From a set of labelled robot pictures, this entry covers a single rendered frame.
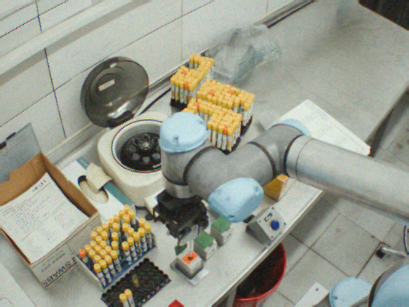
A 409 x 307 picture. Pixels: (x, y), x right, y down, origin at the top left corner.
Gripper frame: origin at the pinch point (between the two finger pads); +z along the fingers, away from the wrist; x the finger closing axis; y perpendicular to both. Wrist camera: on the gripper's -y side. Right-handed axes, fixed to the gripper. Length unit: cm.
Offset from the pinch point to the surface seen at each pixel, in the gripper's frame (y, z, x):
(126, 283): 14.9, 18.5, -8.4
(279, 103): -68, 20, -21
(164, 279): 7.0, 18.3, -2.3
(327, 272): -75, 108, 23
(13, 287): 39.6, -9.6, -11.7
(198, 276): 0.1, 19.0, 3.0
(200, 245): -5.1, 13.7, -1.1
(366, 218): -117, 108, 22
